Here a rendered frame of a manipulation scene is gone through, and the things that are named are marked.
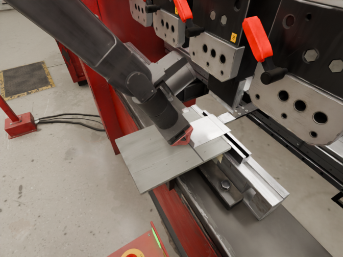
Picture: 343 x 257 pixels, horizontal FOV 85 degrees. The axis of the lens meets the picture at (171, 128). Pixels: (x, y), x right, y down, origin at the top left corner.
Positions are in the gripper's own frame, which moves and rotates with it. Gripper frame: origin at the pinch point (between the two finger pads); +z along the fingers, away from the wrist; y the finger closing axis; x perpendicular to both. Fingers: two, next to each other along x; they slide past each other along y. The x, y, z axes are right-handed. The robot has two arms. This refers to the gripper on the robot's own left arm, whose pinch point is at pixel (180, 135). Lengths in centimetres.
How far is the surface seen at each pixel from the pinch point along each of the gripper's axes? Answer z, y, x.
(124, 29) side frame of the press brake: 5, 85, -13
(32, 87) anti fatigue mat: 54, 243, 110
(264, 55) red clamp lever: -21.9, -13.4, -15.8
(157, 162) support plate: -3.1, -4.1, 8.7
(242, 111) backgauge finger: 11.0, -0.5, -19.7
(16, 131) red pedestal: 43, 156, 123
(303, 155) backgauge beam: 25.0, -18.4, -25.8
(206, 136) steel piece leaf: 3.9, -3.1, -5.3
